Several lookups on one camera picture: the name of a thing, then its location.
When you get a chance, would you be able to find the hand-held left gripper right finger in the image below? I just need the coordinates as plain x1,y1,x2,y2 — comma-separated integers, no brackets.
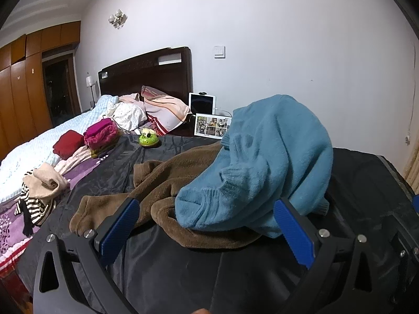
273,198,393,314

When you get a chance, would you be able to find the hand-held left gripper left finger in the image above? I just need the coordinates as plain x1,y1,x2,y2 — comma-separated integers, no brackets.
33,198,141,314

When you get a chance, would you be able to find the brown fleece garment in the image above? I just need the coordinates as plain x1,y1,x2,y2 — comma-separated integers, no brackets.
69,142,262,249

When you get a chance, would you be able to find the blue knit sweater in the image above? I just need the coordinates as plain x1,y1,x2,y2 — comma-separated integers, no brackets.
175,94,334,239

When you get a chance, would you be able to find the beige curtain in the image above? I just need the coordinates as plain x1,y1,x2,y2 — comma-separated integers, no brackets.
403,144,419,193

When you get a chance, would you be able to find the black table cloth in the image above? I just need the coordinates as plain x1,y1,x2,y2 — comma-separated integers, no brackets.
20,131,419,314

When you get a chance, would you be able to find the pale pink garment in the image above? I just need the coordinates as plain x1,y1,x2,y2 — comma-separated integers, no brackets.
54,145,99,174

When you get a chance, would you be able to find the beige garment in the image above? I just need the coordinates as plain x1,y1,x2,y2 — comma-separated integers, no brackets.
22,163,71,200

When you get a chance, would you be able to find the black white striped garment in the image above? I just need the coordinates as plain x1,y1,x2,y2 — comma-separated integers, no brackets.
14,185,58,236

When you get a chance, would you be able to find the green toy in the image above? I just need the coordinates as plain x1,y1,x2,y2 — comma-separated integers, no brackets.
139,128,160,147

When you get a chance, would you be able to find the magenta knit garment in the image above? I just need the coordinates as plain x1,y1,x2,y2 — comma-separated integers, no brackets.
84,118,119,150

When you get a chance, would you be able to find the red folded garment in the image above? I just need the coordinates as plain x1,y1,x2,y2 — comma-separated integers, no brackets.
53,130,85,158

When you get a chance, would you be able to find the purple floral bedsheet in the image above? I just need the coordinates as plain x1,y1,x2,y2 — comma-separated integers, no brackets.
0,134,131,278

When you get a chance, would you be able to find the white dotted garment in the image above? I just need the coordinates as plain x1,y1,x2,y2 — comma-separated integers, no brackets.
106,100,148,131

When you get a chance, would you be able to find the light blue quilt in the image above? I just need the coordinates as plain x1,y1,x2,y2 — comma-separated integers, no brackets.
0,95,120,203

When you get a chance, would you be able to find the striped pink pillow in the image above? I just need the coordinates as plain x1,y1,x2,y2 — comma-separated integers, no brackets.
141,86,193,136

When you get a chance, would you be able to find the white tablet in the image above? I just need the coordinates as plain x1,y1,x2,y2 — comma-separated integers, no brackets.
189,92,217,116

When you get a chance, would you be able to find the bedside lamp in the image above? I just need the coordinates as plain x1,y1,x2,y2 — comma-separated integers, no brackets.
86,76,99,105

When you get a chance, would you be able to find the dark wooden headboard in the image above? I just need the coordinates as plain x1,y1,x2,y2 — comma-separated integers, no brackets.
98,47,194,136

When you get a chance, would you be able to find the wooden wardrobe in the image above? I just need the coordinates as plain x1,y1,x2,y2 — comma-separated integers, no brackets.
0,20,82,161

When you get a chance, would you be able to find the white wall cable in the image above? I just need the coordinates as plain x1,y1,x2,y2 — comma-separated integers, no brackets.
404,39,418,146

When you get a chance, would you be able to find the photo collage frame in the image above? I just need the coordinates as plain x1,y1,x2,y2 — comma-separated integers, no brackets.
194,113,234,138

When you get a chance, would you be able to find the wall lamp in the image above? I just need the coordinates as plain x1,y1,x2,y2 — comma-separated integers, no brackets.
108,8,128,28

